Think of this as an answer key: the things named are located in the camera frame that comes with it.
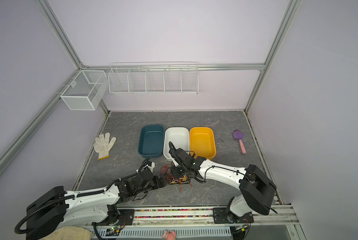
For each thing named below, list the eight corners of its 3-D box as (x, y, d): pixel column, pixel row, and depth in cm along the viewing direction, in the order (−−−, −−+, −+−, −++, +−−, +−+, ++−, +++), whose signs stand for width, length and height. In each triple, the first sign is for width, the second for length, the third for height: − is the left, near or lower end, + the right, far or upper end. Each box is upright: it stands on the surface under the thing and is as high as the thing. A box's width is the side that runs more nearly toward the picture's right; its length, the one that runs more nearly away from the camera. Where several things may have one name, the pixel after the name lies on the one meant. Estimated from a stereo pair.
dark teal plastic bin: (138, 158, 97) (135, 153, 92) (144, 130, 112) (142, 124, 107) (163, 158, 97) (162, 153, 92) (166, 130, 112) (165, 124, 106)
